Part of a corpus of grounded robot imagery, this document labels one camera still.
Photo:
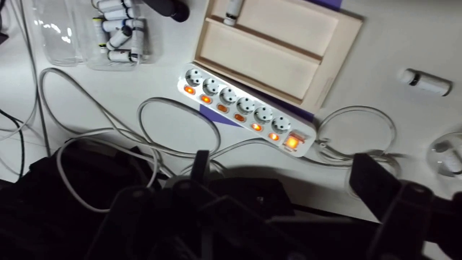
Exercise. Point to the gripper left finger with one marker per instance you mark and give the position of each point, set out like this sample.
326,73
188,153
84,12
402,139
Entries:
180,216

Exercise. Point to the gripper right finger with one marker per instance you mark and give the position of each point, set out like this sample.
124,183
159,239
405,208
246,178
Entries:
408,216

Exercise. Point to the glass jar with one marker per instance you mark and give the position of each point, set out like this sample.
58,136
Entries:
445,155

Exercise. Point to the black cloth bag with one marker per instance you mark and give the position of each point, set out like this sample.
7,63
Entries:
54,202

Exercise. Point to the white power strip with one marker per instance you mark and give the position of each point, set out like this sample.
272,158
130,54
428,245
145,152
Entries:
249,108

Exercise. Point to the white marker with black band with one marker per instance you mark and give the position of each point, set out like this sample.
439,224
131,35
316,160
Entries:
427,83
232,11

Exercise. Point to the clear plastic container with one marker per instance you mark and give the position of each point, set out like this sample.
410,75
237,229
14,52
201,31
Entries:
57,39
142,43

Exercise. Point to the wooden tray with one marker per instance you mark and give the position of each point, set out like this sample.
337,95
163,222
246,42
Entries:
267,54

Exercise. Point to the heap of white markers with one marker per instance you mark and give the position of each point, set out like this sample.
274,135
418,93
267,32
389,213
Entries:
121,36

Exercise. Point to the black cylindrical object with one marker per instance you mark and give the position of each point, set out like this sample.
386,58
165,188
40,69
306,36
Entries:
169,7

